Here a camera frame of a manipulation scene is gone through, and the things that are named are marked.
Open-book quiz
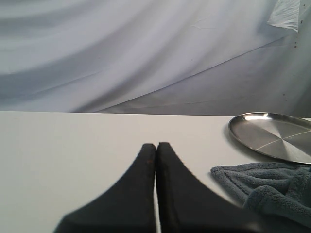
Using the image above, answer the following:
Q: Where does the round steel plate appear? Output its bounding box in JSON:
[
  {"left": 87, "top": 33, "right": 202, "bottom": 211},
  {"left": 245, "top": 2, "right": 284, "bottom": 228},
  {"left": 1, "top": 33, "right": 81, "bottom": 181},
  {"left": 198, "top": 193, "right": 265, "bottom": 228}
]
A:
[{"left": 228, "top": 112, "right": 311, "bottom": 165}]

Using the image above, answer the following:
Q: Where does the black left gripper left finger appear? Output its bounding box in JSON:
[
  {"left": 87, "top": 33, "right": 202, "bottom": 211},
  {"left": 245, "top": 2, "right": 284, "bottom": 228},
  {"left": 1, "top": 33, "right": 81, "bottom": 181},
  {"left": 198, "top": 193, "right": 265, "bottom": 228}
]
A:
[{"left": 55, "top": 144, "right": 156, "bottom": 233}]

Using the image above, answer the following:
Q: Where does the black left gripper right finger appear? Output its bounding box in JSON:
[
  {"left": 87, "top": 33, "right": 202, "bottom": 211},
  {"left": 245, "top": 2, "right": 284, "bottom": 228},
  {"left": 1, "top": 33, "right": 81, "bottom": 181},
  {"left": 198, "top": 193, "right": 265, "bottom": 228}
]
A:
[{"left": 156, "top": 142, "right": 267, "bottom": 233}]

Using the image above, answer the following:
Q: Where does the grey fleece towel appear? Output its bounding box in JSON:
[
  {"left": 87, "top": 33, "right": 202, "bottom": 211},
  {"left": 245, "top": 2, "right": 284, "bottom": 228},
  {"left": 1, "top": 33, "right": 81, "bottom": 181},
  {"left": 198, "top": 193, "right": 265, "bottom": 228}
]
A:
[{"left": 210, "top": 163, "right": 311, "bottom": 233}]

